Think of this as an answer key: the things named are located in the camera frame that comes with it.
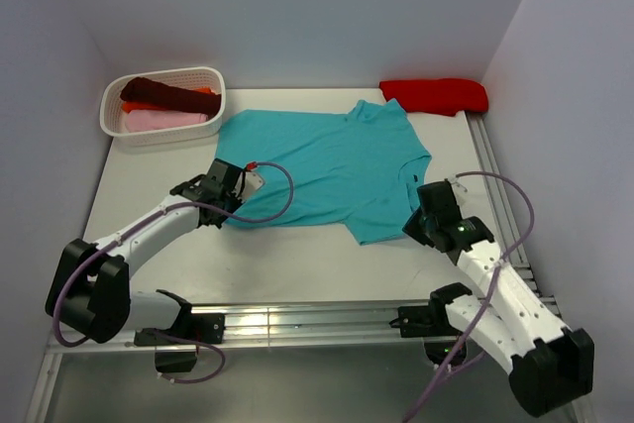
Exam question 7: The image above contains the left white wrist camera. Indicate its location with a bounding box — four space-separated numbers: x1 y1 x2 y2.
238 170 264 202

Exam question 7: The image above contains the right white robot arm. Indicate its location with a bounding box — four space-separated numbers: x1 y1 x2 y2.
390 180 594 417

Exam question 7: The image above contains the aluminium rail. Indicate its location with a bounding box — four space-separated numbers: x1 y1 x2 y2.
27 301 453 422
459 113 562 317

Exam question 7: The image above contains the aluminium right side rail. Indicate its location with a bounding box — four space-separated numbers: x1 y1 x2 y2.
459 113 562 317

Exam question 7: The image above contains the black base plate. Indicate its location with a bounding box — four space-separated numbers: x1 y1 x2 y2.
389 305 462 366
133 313 225 374

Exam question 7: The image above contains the white plastic basket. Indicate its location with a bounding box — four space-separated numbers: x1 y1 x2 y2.
99 66 226 147

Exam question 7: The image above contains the orange rolled shirt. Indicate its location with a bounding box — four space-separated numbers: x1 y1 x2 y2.
121 87 215 113

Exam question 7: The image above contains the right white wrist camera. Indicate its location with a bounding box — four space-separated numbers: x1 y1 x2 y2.
446 176 469 198

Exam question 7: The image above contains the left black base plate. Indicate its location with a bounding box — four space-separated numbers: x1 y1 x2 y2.
133 313 225 374

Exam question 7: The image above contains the red folded t shirt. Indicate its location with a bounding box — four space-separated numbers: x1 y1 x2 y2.
378 78 489 117

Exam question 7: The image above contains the dark red rolled shirt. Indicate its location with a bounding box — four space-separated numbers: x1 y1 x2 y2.
120 77 222 117

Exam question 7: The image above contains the aluminium front rail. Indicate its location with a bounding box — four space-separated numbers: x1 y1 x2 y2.
27 301 453 422

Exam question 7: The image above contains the teal t shirt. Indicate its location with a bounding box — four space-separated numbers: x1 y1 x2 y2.
216 100 432 245

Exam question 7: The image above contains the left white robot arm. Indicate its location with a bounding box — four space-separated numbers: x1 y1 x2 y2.
45 159 249 348

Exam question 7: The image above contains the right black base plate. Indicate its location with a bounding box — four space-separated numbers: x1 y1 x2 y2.
389 305 462 366

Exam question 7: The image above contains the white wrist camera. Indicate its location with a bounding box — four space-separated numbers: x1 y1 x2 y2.
238 170 264 202
446 176 469 198

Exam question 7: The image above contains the pink rolled shirt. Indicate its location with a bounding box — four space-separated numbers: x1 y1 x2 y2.
125 110 208 133

